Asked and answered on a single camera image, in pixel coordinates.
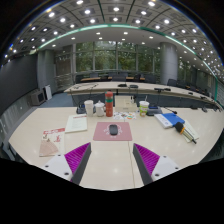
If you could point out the black computer mouse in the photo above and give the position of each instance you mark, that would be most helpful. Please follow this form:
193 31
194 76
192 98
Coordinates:
113 129

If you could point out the ceiling lights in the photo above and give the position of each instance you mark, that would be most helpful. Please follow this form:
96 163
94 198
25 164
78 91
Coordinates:
125 33

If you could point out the cream desk organizer box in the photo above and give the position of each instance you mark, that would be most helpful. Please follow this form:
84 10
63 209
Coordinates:
125 105

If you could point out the red drink bottle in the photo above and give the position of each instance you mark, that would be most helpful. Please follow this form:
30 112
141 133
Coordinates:
109 105

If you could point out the white printed paper sheet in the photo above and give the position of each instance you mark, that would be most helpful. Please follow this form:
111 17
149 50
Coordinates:
76 123

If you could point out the stack of white paper cups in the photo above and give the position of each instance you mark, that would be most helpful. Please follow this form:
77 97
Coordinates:
89 108

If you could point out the blue and white book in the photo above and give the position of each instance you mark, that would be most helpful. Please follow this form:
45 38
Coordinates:
168 120

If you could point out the colourful sticker sheet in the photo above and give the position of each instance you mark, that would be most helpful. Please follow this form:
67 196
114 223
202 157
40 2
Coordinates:
125 116

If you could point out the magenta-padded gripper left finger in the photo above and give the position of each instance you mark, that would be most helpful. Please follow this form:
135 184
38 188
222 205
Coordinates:
58 166

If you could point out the white lidded mug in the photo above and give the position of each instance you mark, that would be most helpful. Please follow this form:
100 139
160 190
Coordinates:
99 110

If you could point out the dark office chairs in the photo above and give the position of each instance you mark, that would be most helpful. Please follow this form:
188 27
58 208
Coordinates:
171 82

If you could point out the grey boxy appliance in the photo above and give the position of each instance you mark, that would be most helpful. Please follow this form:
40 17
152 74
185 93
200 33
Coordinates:
36 98

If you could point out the green printed paper cup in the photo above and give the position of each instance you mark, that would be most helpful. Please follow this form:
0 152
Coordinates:
143 109

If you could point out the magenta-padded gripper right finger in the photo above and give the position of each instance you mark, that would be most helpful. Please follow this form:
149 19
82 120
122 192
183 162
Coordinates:
165 166

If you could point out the red and white leaflet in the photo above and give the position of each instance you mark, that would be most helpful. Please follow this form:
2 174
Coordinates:
51 141

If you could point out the pink mouse pad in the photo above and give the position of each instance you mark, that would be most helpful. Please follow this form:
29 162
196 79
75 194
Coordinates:
100 135

